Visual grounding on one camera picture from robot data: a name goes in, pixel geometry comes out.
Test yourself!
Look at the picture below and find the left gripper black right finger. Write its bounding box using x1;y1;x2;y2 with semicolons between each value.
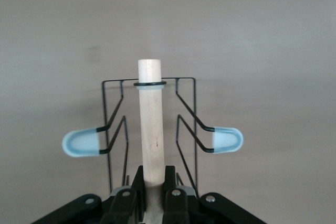
161;166;266;224

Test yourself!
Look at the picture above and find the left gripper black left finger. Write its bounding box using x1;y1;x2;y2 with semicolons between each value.
33;166;146;224

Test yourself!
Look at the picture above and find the black wire cup holder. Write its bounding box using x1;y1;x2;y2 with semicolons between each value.
62;58;244;224

